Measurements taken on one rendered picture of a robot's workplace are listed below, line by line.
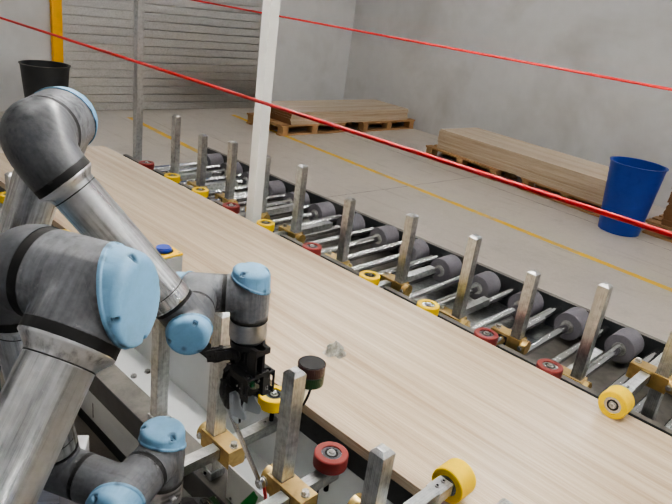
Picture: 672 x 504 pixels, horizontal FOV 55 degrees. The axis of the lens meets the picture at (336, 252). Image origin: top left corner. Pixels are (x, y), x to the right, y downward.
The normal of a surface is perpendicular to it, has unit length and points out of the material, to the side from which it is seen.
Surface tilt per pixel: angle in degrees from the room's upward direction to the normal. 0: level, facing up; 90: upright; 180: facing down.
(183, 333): 90
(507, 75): 90
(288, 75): 90
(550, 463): 0
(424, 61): 90
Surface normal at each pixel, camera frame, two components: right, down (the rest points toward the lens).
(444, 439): 0.13, -0.92
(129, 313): 0.98, 0.11
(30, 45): 0.66, 0.36
